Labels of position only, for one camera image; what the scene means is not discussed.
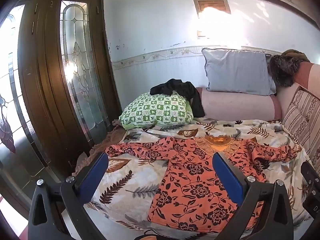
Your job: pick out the green checked pillow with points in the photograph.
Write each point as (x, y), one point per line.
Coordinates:
(157, 111)

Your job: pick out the leaf print blanket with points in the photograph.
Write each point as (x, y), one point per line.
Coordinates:
(130, 200)

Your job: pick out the wall switch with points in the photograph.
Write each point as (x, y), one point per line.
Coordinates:
(201, 34)

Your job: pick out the wooden leaded glass door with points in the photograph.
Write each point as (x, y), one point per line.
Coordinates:
(47, 80)

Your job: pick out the orange floral shirt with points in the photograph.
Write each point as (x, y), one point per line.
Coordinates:
(192, 192)

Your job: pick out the brown fringed cloth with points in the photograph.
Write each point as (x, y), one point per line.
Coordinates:
(113, 136)

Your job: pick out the light blue pillow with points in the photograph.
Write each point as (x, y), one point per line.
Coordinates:
(237, 71)

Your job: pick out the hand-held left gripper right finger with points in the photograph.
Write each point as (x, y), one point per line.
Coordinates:
(230, 177)

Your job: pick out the paper wall notice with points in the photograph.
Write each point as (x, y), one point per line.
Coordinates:
(212, 3)

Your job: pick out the pink bolster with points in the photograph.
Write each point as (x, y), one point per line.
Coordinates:
(237, 105)

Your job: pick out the pink sofa backrest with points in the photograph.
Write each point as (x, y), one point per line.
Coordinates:
(308, 73)

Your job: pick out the black garment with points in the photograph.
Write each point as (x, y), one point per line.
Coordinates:
(182, 88)

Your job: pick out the dark furry cushion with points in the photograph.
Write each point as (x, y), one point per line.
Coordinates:
(285, 71)

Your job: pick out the striped sofa cushion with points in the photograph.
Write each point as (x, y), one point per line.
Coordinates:
(303, 120)

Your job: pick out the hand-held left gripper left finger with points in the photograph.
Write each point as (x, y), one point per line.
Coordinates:
(96, 175)

